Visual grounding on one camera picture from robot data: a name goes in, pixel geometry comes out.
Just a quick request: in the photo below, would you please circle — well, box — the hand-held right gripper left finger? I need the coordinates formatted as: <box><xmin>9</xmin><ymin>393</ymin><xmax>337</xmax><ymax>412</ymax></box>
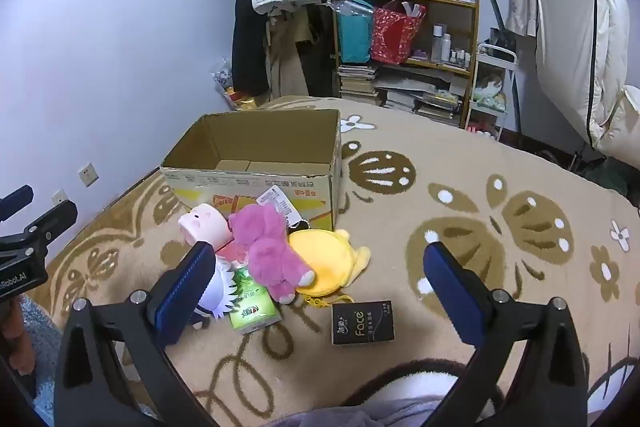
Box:
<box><xmin>54</xmin><ymin>241</ymin><xmax>221</xmax><ymax>427</ymax></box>

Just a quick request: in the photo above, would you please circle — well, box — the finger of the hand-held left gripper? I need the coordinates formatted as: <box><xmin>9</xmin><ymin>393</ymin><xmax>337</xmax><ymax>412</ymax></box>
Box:
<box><xmin>0</xmin><ymin>185</ymin><xmax>34</xmax><ymax>223</ymax></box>
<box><xmin>0</xmin><ymin>200</ymin><xmax>78</xmax><ymax>259</ymax></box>

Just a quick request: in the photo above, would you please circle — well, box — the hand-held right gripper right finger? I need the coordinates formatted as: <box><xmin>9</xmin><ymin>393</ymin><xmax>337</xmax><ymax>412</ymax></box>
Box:
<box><xmin>422</xmin><ymin>241</ymin><xmax>588</xmax><ymax>427</ymax></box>

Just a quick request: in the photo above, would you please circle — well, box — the white-haired plush doll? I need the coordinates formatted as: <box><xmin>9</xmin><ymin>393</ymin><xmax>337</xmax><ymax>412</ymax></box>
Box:
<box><xmin>190</xmin><ymin>254</ymin><xmax>248</xmax><ymax>333</ymax></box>

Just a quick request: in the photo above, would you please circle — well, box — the pink roll cake plush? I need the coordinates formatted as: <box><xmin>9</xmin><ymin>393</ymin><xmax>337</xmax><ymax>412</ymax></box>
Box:
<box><xmin>178</xmin><ymin>203</ymin><xmax>235</xmax><ymax>259</ymax></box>

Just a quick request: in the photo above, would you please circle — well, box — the green tissue pack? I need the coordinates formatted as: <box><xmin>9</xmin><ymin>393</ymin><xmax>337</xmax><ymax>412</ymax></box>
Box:
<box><xmin>227</xmin><ymin>268</ymin><xmax>283</xmax><ymax>335</ymax></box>

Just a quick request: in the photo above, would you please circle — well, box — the black tissue pack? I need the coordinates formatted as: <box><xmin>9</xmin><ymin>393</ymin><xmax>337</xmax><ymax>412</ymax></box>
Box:
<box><xmin>331</xmin><ymin>300</ymin><xmax>396</xmax><ymax>347</ymax></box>

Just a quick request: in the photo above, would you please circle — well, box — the pink fluffy plush toy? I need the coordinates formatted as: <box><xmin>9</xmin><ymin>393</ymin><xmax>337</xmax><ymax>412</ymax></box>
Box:
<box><xmin>228</xmin><ymin>205</ymin><xmax>317</xmax><ymax>305</ymax></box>

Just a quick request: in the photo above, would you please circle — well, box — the yellow plush coin pouch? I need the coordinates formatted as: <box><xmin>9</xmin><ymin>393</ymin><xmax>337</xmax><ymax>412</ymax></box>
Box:
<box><xmin>287</xmin><ymin>228</ymin><xmax>372</xmax><ymax>309</ymax></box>

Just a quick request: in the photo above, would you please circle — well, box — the cardboard box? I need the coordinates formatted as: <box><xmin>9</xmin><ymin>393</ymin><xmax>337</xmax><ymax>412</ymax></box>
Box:
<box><xmin>160</xmin><ymin>108</ymin><xmax>343</xmax><ymax>233</ymax></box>

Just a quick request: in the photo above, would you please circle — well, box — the person's left forearm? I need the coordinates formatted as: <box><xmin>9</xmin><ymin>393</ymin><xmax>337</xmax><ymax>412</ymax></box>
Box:
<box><xmin>16</xmin><ymin>296</ymin><xmax>65</xmax><ymax>413</ymax></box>

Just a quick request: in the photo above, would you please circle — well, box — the person's left hand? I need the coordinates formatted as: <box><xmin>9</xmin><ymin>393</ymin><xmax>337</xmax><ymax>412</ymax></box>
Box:
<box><xmin>0</xmin><ymin>301</ymin><xmax>27</xmax><ymax>360</ymax></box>

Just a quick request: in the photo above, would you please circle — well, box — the beige patterned blanket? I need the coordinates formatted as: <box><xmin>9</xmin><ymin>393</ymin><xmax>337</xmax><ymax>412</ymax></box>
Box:
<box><xmin>25</xmin><ymin>96</ymin><xmax>640</xmax><ymax>427</ymax></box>

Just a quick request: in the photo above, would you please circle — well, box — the person's grey fleece clothing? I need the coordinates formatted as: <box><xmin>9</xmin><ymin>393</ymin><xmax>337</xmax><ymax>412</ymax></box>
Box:
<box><xmin>270</xmin><ymin>399</ymin><xmax>443</xmax><ymax>427</ymax></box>

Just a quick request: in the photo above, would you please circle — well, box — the pile of magazines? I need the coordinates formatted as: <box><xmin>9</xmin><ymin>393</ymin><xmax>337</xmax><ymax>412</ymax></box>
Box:
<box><xmin>375</xmin><ymin>71</ymin><xmax>467</xmax><ymax>126</ymax></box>

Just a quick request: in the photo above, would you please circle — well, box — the pile of snack bags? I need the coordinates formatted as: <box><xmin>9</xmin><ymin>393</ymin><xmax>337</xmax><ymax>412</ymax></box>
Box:
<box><xmin>209</xmin><ymin>57</ymin><xmax>272</xmax><ymax>111</ymax></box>

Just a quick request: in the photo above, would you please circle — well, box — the white and orange plush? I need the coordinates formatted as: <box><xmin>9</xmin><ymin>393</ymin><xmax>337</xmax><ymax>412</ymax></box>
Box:
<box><xmin>472</xmin><ymin>74</ymin><xmax>506</xmax><ymax>112</ymax></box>

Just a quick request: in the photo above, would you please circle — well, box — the white trolley cart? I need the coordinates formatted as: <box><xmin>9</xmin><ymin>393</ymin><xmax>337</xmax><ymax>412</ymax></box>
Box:
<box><xmin>465</xmin><ymin>42</ymin><xmax>519</xmax><ymax>142</ymax></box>

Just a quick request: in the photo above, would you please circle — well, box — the stack of books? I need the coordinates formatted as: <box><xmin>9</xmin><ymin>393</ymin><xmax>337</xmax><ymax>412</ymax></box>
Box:
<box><xmin>337</xmin><ymin>63</ymin><xmax>381</xmax><ymax>104</ymax></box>

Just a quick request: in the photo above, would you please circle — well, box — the wooden shelf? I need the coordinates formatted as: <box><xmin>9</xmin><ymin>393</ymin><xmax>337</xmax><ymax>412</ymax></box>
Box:
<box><xmin>330</xmin><ymin>0</ymin><xmax>482</xmax><ymax>130</ymax></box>

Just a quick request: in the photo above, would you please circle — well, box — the beige hanging coat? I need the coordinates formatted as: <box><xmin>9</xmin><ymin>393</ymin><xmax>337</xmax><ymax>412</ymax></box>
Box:
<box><xmin>265</xmin><ymin>7</ymin><xmax>312</xmax><ymax>98</ymax></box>

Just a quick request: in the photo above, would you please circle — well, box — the black hanging coat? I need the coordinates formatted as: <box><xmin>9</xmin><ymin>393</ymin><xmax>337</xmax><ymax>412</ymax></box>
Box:
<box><xmin>231</xmin><ymin>0</ymin><xmax>273</xmax><ymax>98</ymax></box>

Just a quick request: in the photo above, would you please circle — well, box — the red patterned gift bag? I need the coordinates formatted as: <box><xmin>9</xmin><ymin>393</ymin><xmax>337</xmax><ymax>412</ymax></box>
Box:
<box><xmin>371</xmin><ymin>0</ymin><xmax>427</xmax><ymax>66</ymax></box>

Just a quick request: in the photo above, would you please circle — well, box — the dark hanging garment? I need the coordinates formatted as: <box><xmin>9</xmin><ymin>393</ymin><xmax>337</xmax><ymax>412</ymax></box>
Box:
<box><xmin>299</xmin><ymin>2</ymin><xmax>342</xmax><ymax>98</ymax></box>

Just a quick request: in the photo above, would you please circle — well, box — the teal bag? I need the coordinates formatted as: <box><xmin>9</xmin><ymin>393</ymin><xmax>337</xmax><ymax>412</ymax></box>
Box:
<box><xmin>336</xmin><ymin>3</ymin><xmax>376</xmax><ymax>64</ymax></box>

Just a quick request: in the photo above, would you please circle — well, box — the white duvet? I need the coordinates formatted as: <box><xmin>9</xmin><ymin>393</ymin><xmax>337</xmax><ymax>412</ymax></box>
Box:
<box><xmin>532</xmin><ymin>0</ymin><xmax>640</xmax><ymax>158</ymax></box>

